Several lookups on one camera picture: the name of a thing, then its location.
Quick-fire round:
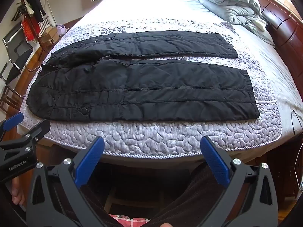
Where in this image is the black hanging garment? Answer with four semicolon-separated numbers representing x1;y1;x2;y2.
22;0;46;23

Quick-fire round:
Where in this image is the person's leg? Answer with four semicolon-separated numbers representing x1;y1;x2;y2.
57;182;123;227
147;161;228;227

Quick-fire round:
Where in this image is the black cable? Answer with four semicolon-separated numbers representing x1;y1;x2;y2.
291;109;303;136

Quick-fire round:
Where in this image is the pink plaid cloth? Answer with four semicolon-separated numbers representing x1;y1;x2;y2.
108;213;152;227

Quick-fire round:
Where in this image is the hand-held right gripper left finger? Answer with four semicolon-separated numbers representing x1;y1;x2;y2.
26;136;112;227

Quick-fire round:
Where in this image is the black jacket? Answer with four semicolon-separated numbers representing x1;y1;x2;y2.
26;30;261;122

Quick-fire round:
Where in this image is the quilted grey mattress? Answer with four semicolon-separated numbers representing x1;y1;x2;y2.
18;16;284;161

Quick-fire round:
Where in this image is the lilac plastic container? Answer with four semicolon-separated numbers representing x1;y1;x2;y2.
56;24;69;37

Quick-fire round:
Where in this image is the white wire rack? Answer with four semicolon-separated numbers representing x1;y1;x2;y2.
39;0;57;32

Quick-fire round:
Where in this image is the person's left hand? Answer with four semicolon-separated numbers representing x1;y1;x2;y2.
11;176;26;206

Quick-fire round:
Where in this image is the stack of cardboard boxes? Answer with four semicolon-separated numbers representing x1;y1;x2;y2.
38;26;60;47

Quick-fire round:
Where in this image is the red mesh bag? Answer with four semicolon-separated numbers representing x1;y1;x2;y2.
21;16;39;43

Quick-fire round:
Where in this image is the white cable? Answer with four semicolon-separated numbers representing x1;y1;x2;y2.
294;136;303;190

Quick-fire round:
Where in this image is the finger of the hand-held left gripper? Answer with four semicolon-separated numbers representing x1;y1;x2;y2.
0;120;52;162
0;112;24;140

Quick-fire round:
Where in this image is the person's left leg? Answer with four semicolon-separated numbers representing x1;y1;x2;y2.
57;182;123;227

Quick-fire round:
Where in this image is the folded grey duvet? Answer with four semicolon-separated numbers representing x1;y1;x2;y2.
195;0;276;46

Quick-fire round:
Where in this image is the black clothes hanger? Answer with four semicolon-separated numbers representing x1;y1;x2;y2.
11;5;26;22

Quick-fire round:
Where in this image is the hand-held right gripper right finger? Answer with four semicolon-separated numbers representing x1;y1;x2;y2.
200;135;280;227

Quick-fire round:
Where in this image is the wooden bed frame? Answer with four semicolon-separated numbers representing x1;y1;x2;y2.
265;132;303;202

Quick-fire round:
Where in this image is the person's right leg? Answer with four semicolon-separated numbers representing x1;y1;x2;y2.
147;161;228;227

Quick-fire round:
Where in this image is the black chrome chair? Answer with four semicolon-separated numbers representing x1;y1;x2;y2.
0;25;38;97

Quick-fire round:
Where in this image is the white bed sheet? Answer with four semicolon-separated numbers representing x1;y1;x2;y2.
78;0;303;135

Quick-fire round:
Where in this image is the wooden headboard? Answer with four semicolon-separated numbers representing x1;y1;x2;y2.
251;0;303;81

